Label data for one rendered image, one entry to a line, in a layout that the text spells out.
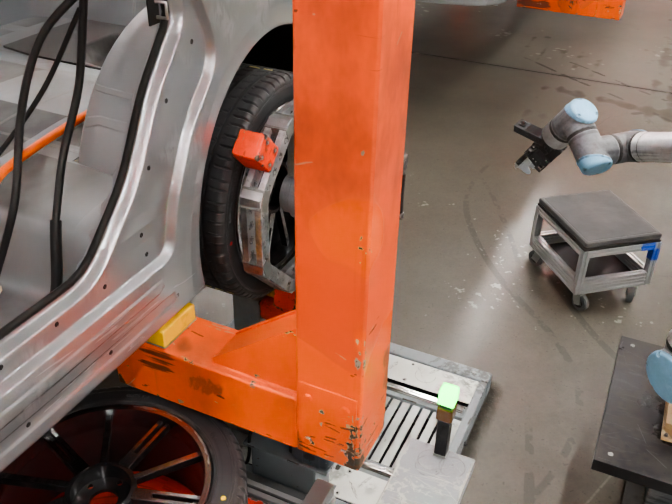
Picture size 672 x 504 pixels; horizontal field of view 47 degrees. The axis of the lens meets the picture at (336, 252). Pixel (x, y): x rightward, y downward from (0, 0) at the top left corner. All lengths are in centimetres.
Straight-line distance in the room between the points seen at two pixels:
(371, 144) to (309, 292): 37
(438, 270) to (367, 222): 205
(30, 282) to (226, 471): 64
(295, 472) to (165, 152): 100
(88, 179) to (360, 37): 91
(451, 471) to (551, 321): 141
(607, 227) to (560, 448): 99
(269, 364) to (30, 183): 73
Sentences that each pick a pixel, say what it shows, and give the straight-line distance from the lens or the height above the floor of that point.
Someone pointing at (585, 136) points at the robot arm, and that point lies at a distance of 235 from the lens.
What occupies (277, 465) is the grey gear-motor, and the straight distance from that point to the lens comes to 228.
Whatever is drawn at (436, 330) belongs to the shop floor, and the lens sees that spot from 308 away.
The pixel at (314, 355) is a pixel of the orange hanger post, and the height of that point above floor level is 82.
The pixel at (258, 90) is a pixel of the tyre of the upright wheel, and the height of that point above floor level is 117.
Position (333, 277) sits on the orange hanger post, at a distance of 150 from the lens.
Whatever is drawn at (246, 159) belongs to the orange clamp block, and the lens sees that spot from 189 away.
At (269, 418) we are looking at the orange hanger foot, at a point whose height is 59.
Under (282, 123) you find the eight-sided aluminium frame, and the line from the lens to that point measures 198.
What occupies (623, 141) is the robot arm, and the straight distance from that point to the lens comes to 240.
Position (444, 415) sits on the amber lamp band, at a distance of 186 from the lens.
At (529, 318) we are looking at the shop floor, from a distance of 322.
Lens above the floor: 188
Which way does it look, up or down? 32 degrees down
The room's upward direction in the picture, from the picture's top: 1 degrees clockwise
